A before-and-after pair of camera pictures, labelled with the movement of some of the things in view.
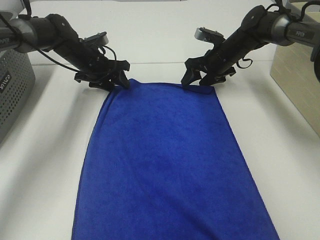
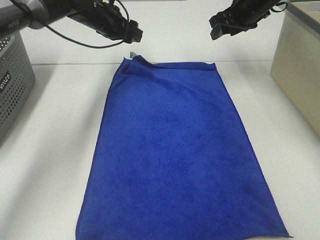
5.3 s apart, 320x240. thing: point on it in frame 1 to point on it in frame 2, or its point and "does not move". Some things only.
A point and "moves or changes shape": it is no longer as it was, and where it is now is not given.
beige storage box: x=293 y=71 does not move
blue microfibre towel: x=161 y=163 moves or changes shape
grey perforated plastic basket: x=17 y=80 does not move
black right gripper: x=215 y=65 to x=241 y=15
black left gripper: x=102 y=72 to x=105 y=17
